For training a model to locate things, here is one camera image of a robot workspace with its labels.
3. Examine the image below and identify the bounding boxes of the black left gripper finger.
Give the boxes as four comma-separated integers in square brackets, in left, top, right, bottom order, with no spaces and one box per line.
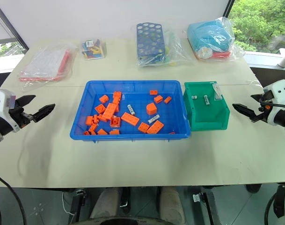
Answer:
[31,103,56,123]
[15,94,37,109]

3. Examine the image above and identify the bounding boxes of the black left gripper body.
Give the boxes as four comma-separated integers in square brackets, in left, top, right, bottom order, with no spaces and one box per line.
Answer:
[8,102,38,129]

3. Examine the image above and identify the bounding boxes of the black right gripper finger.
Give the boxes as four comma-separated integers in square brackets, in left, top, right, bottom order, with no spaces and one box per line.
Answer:
[232,103,258,118]
[250,93,266,102]

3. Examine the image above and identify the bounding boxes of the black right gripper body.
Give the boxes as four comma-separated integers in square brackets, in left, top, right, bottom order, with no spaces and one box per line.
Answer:
[250,100,272,123]

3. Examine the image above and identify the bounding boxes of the green plastic bin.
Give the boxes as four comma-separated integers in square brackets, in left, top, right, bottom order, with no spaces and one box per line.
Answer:
[182,81,231,132]

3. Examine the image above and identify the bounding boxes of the clear box of colourful pieces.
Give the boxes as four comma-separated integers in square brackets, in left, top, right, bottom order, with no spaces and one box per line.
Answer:
[80,38,108,61]

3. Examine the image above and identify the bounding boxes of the bag with red sheets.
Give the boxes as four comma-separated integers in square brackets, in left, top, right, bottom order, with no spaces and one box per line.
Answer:
[17,43,79,90]

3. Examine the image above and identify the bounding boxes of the light blue items in bag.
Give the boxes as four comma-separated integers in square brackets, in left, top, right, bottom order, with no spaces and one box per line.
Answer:
[186,16,246,63]

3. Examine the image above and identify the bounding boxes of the red plastic piece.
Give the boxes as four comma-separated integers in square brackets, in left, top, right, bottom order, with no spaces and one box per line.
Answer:
[212,51,232,60]

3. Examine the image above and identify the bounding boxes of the white round piece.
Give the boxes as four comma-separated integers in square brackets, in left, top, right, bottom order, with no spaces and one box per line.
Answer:
[197,46,213,60]

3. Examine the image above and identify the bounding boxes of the upside-down orange square Lego brick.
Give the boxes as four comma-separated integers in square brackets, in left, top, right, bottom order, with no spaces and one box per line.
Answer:
[110,116,122,128]

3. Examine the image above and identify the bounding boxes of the black caster wheel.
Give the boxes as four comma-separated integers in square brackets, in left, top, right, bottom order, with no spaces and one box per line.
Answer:
[246,183,263,194]

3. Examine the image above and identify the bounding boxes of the teal plastic item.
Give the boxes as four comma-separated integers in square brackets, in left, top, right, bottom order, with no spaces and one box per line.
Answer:
[187,19,235,53]

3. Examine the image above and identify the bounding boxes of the blue perforated rack in bag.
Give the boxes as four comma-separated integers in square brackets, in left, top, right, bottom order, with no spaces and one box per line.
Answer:
[135,22,195,70]

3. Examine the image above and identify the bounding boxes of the blue plastic tray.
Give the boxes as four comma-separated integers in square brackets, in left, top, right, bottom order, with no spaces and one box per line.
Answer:
[70,80,192,142]

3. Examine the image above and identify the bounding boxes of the curved orange block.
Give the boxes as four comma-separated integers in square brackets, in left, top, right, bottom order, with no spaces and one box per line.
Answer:
[146,102,158,116]

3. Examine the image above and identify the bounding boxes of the black table leg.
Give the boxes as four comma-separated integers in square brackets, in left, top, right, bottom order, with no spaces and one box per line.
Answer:
[192,191,221,225]
[67,188,87,225]

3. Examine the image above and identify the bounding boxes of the grey rounded foot shape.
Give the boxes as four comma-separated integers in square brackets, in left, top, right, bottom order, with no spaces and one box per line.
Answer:
[89,187,121,221]
[159,186,186,225]

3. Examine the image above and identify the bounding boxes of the blue test tube rack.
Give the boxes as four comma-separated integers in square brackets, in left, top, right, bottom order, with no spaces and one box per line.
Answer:
[136,22,168,65]

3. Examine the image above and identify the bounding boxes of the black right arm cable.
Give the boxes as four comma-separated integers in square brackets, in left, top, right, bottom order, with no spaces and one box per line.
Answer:
[259,100,285,150]

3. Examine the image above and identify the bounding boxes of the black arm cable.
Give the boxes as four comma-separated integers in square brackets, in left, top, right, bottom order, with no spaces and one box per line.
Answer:
[259,100,285,150]
[0,170,27,225]

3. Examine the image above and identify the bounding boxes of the black window frame bar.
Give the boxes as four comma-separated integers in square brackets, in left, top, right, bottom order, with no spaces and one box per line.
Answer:
[222,0,236,17]
[0,0,30,51]

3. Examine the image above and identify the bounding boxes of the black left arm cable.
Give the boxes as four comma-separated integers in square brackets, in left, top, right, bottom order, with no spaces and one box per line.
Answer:
[0,170,27,225]

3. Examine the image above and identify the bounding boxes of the thin white cable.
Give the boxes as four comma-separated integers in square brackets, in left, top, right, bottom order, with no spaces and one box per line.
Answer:
[62,191,75,215]

